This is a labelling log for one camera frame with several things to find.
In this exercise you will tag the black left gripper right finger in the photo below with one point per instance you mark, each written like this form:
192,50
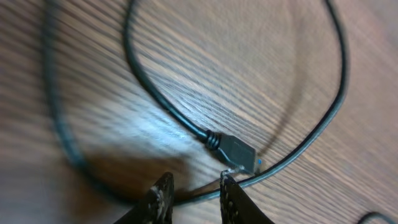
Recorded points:
236,206

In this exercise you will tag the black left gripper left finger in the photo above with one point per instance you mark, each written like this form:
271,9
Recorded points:
157,205

